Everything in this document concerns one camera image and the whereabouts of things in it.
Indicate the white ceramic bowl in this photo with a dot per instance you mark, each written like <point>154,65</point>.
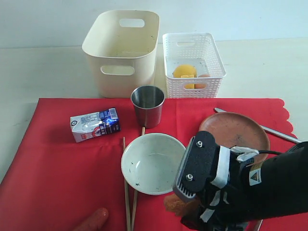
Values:
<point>150,163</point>

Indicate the yellow lemon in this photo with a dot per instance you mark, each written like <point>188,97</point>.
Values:
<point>184,69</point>

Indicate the brown wooden plate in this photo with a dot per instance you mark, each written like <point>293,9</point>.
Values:
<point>235,130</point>

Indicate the right wooden chopstick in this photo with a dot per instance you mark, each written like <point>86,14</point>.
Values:
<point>134,207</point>

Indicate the white perforated plastic basket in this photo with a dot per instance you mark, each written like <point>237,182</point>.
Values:
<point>199,50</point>

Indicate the yellow cheese wedge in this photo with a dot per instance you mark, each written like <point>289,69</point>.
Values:
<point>188,76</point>

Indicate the red sausage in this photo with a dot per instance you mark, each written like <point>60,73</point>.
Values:
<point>95,222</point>

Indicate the blue white milk carton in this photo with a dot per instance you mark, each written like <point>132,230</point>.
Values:
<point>95,124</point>

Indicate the fried chicken nugget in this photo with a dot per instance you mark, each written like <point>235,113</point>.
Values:
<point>179,208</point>

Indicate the cream plastic storage bin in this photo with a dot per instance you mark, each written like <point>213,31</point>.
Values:
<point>121,51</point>

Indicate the left wooden chopstick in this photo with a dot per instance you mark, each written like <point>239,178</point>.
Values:
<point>127,205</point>

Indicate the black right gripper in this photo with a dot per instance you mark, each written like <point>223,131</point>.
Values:
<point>223,192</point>

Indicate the dark wooden spoon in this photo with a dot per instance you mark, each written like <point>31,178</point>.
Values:
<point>257,225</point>

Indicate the brown egg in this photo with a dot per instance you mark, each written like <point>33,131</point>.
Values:
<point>201,85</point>

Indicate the wooden chopstick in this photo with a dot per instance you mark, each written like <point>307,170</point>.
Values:
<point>127,205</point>
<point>134,207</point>

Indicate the stainless steel cup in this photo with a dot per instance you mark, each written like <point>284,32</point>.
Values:
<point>148,103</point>

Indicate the silver metal knife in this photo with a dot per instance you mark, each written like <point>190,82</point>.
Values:
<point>281,134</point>

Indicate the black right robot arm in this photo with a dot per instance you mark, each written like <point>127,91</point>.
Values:
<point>276,187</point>

